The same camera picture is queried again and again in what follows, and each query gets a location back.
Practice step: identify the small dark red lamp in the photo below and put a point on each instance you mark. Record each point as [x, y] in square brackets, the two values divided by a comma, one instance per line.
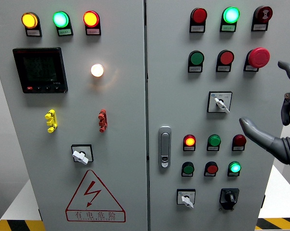
[239, 140]

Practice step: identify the small white label plate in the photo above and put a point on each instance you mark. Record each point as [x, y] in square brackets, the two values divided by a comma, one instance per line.
[189, 148]
[186, 175]
[251, 68]
[223, 68]
[195, 69]
[209, 175]
[197, 28]
[259, 27]
[32, 32]
[238, 148]
[232, 174]
[213, 148]

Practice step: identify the small lit green button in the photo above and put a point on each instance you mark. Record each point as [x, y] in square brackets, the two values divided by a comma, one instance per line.
[234, 167]

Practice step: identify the small unlit green lamp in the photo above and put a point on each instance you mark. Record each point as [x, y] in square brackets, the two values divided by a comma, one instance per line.
[214, 140]

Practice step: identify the small red push button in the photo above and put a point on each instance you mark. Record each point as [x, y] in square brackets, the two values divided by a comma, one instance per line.
[212, 169]

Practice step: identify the black yellow striped tape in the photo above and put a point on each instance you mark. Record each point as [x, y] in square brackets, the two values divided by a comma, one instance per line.
[15, 226]
[277, 223]

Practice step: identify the small lit red lamp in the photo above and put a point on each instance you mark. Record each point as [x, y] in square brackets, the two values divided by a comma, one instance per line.
[189, 141]

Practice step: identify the large red stop button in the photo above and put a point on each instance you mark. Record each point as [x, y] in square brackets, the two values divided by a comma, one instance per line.
[259, 57]

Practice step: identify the small green push button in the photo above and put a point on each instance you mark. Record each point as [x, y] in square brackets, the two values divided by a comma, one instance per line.
[188, 169]

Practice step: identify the large red push button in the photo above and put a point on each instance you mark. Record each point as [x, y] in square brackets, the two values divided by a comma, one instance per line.
[227, 57]

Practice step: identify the silver door lock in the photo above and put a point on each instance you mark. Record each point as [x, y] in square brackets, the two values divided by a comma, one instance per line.
[164, 144]

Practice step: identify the grey cabinet door with lock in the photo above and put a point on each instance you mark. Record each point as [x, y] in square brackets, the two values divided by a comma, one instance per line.
[174, 96]

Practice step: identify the large green push button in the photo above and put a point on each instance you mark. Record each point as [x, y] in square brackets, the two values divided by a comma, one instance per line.
[197, 58]

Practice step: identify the small green label plate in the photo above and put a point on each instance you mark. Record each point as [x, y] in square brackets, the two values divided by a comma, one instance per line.
[228, 28]
[64, 32]

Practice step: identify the dark red buzzer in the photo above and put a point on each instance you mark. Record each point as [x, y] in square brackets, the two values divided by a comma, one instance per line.
[264, 14]

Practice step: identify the large lit green lamp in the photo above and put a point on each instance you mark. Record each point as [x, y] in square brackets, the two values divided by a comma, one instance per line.
[231, 15]
[60, 19]

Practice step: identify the large unlit red lamp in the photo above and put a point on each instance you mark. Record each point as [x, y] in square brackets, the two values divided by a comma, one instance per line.
[199, 15]

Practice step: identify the grey cabinet door with display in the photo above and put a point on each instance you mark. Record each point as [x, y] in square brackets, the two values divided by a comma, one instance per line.
[111, 108]

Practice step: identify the red warning triangle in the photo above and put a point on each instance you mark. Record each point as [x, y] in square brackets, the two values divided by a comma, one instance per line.
[92, 192]

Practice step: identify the lit white lamp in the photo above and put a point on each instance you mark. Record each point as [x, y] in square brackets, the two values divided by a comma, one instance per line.
[97, 70]

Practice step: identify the small pink label plate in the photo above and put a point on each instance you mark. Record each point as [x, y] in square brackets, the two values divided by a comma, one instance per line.
[93, 31]

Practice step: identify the large lit red-orange lamp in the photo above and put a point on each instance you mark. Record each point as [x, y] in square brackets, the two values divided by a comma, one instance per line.
[91, 19]

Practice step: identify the black display meter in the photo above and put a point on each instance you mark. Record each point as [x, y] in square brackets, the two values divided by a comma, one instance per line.
[39, 69]

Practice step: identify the lit yellow round lamp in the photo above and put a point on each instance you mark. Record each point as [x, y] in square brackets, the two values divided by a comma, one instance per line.
[29, 20]

